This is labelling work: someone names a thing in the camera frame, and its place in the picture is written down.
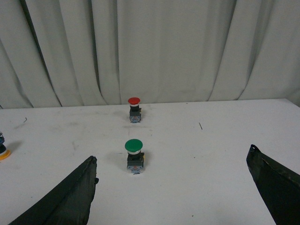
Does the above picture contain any red push button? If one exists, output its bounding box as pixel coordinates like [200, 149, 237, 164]
[128, 97, 142, 123]

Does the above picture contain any green push button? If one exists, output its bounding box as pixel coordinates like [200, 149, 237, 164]
[125, 139, 144, 174]

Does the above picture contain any white curtain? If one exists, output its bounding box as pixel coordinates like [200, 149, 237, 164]
[0, 0, 300, 109]

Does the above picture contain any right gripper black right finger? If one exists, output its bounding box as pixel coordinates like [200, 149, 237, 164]
[246, 144, 300, 225]

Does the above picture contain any yellow push button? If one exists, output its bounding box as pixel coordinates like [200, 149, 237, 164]
[0, 132, 11, 160]

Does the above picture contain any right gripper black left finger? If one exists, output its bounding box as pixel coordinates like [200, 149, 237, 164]
[11, 156, 97, 225]

